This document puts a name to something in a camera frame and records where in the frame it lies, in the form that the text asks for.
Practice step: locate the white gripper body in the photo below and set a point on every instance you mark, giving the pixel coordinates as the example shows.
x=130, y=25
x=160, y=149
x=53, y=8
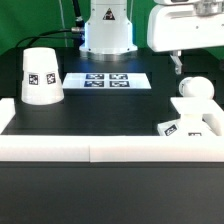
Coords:
x=185, y=24

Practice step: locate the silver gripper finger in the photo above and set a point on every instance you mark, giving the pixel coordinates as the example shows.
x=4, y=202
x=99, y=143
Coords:
x=175, y=56

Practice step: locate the white lamp bulb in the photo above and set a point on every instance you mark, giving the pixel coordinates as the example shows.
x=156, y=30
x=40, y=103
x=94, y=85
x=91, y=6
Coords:
x=196, y=87

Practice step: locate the white lamp base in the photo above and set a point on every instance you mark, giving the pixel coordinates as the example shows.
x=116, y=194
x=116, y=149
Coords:
x=198, y=117

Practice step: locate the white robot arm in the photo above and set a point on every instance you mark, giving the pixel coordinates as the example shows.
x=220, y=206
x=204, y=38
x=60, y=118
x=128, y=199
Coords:
x=108, y=32

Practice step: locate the white lamp shade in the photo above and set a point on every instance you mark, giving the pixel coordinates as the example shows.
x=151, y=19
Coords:
x=41, y=84

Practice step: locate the white U-shaped fence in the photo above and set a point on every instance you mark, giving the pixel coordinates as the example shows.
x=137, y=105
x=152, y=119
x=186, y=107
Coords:
x=104, y=149

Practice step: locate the white marker plate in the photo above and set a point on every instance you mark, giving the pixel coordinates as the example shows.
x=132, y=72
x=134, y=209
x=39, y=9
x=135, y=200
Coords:
x=106, y=81

